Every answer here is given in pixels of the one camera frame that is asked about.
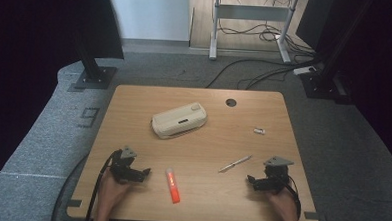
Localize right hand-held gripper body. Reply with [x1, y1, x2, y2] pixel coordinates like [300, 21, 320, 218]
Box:
[262, 156, 295, 195]

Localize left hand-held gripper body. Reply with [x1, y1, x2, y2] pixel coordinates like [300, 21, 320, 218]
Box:
[109, 144, 144, 184]

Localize clear white pen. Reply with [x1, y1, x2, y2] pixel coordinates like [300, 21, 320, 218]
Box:
[217, 153, 253, 175]

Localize cream fabric pencil case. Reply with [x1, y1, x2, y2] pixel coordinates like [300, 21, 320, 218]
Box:
[150, 100, 209, 142]

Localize person's left hand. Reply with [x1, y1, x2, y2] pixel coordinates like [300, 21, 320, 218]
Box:
[98, 169, 132, 208]

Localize person's right hand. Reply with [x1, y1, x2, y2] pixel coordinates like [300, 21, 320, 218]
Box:
[267, 187, 301, 218]

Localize orange highlighter marker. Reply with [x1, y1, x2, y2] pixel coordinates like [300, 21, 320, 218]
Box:
[164, 167, 182, 205]

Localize white power strip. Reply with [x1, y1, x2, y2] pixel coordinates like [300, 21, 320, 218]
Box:
[292, 65, 317, 77]

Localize black curtain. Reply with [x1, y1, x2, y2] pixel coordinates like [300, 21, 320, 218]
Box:
[0, 0, 128, 201]
[290, 0, 392, 173]

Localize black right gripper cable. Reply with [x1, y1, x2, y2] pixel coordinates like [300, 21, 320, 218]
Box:
[283, 175, 304, 220]

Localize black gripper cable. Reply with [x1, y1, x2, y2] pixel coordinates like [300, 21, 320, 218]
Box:
[283, 175, 304, 220]
[84, 148, 123, 221]

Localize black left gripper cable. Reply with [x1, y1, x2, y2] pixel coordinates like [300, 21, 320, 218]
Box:
[84, 148, 123, 221]

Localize black stand with base plate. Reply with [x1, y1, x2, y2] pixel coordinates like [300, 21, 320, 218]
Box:
[298, 0, 373, 106]
[72, 31, 120, 91]

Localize black floor cables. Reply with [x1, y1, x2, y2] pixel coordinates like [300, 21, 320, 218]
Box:
[204, 19, 326, 94]

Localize grey metal desk frame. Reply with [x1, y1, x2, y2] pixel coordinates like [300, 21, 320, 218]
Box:
[208, 0, 302, 65]

